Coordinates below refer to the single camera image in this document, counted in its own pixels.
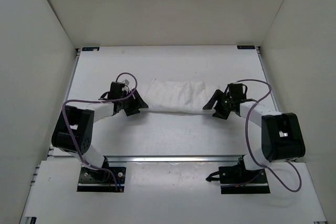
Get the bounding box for blue corner label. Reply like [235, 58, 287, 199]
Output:
[237, 45, 255, 50]
[81, 47, 100, 51]

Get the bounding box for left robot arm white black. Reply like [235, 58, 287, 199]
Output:
[51, 82, 149, 181]

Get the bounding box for left blue corner label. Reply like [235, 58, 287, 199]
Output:
[81, 47, 100, 51]

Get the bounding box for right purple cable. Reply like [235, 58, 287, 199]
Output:
[236, 78, 302, 192]

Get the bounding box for right blue corner label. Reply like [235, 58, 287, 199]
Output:
[237, 45, 255, 50]

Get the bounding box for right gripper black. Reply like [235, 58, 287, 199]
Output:
[203, 90, 234, 119]

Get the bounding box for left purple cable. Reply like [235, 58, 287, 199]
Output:
[62, 72, 139, 192]

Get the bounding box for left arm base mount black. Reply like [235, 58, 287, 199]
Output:
[77, 166, 127, 193]

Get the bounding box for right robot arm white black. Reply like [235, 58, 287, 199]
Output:
[203, 83, 306, 182]

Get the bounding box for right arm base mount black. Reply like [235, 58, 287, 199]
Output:
[205, 157, 270, 195]

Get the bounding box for aluminium front table rail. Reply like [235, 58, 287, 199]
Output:
[52, 155, 295, 163]

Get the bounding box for purple cable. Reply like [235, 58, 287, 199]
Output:
[62, 72, 139, 192]
[236, 78, 302, 192]

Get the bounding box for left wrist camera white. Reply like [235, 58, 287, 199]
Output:
[122, 79, 130, 86]

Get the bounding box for white pleated skirt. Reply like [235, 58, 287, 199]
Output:
[139, 79, 220, 114]

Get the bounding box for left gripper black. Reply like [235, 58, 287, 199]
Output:
[120, 88, 148, 116]

